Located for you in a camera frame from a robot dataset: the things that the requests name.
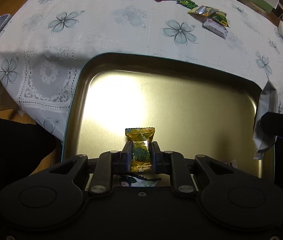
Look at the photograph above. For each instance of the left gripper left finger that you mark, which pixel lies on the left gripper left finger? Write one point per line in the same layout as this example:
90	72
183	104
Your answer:
107	165

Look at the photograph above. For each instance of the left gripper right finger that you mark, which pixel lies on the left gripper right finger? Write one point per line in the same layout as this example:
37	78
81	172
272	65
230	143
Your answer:
174	165

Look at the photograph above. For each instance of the gold yellow candy packet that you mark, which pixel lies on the gold yellow candy packet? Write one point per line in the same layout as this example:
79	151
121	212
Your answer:
141	139

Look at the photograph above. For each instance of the long grey snack bar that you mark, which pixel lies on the long grey snack bar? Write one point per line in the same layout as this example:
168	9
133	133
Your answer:
263	137

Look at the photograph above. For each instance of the white hawthorn strip packet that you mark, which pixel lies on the white hawthorn strip packet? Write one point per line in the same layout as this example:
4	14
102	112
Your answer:
215	27

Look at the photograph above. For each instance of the green garlic pea packet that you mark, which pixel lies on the green garlic pea packet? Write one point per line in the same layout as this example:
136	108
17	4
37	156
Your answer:
219	17

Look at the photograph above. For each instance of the silver yellow foil packet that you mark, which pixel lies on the silver yellow foil packet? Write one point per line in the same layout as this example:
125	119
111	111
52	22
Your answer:
203	11

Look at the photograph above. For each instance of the small green foil candy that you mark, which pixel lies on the small green foil candy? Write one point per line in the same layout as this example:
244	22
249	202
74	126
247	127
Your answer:
187	3

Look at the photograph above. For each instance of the blue white snack packet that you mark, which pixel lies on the blue white snack packet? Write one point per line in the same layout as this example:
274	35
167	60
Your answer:
134	180

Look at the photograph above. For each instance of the brown heart snack packet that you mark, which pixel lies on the brown heart snack packet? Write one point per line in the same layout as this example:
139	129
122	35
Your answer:
232	163

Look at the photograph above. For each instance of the gold metal tray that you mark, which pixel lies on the gold metal tray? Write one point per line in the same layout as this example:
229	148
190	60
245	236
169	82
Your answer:
194	110

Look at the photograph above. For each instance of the white floral tablecloth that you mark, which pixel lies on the white floral tablecloth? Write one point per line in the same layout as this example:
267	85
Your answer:
46	43

